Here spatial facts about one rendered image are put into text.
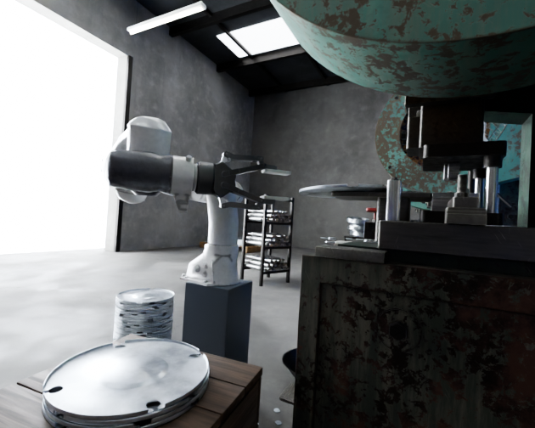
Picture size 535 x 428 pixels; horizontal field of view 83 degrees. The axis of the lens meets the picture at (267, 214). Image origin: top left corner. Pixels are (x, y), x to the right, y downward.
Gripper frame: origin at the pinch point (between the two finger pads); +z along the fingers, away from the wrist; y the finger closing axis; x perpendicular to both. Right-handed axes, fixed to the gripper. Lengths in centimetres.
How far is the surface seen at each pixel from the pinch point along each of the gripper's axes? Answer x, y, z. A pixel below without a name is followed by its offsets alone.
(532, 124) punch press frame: -22, 19, 61
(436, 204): -17.6, -3.2, 33.6
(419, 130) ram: -14.3, 15.0, 31.3
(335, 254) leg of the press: -17.0, -15.4, 6.9
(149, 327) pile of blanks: 90, -64, -28
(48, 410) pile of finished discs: -13, -41, -43
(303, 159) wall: 644, 165, 334
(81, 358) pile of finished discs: 3, -40, -41
